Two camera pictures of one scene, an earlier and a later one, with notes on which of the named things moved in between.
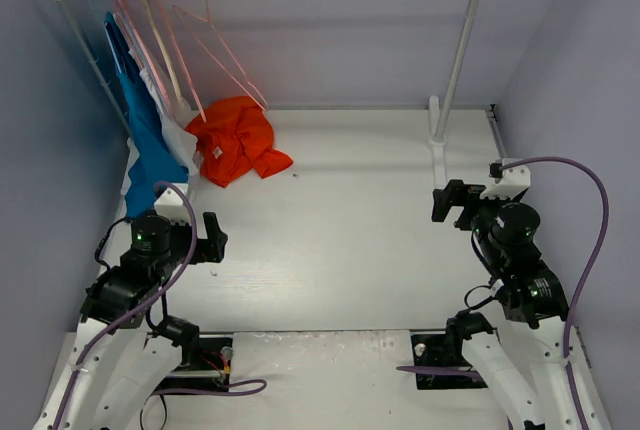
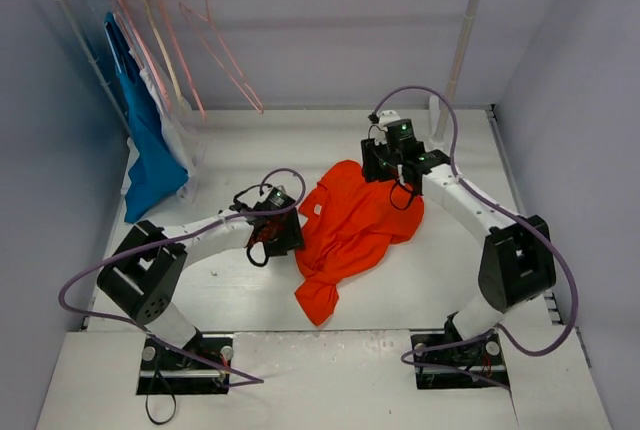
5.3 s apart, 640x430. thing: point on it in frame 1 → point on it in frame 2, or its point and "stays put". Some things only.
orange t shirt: x=236 y=139 → x=346 y=224
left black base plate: x=211 y=368 stays put
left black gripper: x=201 y=243 → x=288 y=232
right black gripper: x=460 y=206 → x=373 y=162
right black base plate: x=441 y=349 stays put
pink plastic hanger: x=171 y=40 stays put
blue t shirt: x=156 y=165 stays put
